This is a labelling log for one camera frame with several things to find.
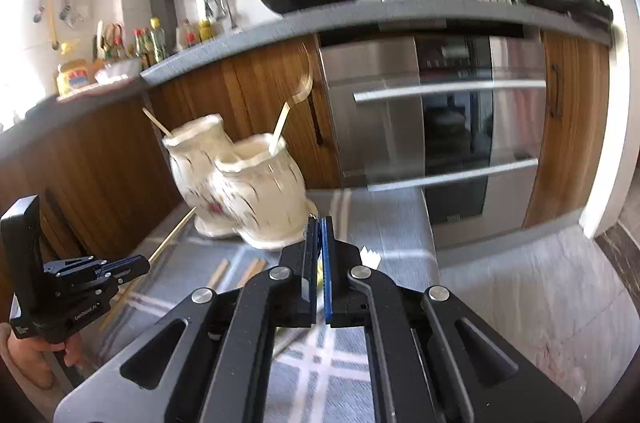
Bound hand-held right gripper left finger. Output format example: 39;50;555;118
52;217;319;423

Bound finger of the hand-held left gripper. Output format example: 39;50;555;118
59;267;150;302
43;255;151;279

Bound grey plaid table cloth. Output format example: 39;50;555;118
75;187;442;423

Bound yellow handled hanging ladle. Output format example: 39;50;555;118
47;0;62;51

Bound white bowl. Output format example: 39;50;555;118
94;58;144;85

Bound grey speckled countertop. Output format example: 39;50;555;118
0;0;614;164

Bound hanging metal tongs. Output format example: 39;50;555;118
202;0;236;29

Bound narrow wooden lower cabinet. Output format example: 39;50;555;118
522;28;611;230

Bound white ceramic double utensil holder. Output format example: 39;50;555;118
161;113;319;252

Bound person's left hand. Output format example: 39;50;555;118
0;322;85;390

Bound row of condiment bottles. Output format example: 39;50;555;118
95;17;218;61

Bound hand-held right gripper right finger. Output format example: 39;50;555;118
322;216;584;423

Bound stainless steel oven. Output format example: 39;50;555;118
317;30;549;250

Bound yellow oil jug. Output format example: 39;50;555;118
55;59;94;98

